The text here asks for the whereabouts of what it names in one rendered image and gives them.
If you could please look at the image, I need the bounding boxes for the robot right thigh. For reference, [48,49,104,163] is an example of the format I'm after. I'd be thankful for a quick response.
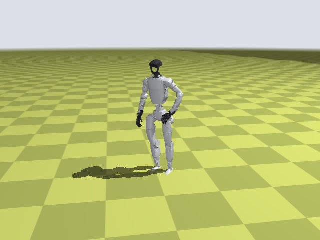
[146,113,161,148]

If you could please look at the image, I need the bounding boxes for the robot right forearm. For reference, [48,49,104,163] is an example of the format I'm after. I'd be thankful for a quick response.
[138,94,146,113]

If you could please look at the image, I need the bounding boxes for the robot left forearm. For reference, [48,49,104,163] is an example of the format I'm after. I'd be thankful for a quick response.
[170,93,183,114]

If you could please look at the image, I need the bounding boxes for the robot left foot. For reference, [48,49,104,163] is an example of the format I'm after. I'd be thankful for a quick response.
[165,168,173,175]

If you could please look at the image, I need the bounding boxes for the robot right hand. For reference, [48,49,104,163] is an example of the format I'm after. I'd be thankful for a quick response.
[136,110,143,127]

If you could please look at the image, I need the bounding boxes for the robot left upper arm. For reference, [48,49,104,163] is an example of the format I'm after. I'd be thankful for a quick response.
[163,78,184,97]

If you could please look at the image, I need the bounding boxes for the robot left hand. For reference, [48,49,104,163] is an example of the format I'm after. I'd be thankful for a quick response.
[161,111,176,125]

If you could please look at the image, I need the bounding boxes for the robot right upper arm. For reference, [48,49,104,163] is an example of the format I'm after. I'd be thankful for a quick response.
[141,78,149,100]

